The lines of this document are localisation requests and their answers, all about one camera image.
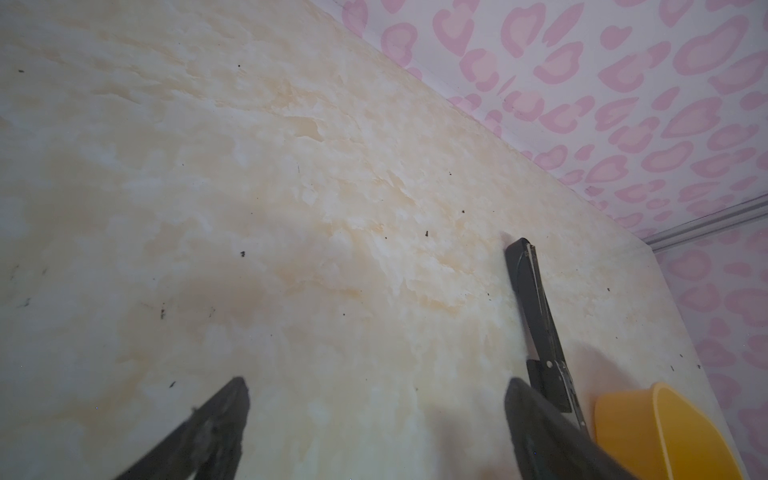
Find aluminium frame bar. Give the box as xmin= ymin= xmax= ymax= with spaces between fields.
xmin=643 ymin=195 xmax=767 ymax=253

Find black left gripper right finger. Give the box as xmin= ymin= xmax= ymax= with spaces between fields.
xmin=504 ymin=377 xmax=633 ymax=480

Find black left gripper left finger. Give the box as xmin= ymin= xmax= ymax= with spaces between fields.
xmin=118 ymin=376 xmax=250 ymax=480

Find yellow plastic tray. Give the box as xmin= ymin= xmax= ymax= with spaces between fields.
xmin=594 ymin=382 xmax=743 ymax=479

